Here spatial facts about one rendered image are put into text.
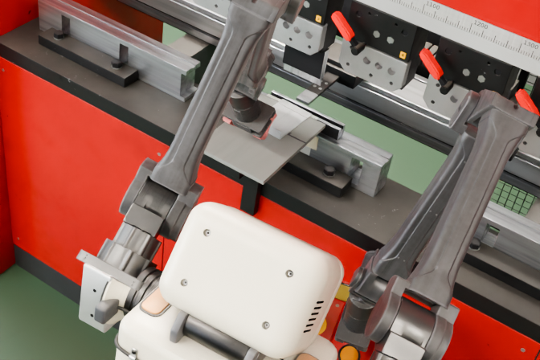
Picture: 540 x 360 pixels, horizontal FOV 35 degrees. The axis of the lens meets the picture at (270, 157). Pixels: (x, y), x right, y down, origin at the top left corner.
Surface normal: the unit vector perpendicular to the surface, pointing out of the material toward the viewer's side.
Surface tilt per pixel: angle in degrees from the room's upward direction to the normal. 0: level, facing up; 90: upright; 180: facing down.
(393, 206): 0
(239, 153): 0
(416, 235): 77
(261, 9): 71
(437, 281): 38
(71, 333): 0
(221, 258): 48
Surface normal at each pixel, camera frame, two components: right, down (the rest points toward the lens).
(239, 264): -0.27, -0.14
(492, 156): 0.13, -0.21
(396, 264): -0.20, 0.41
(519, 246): -0.54, 0.48
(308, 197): 0.12, -0.77
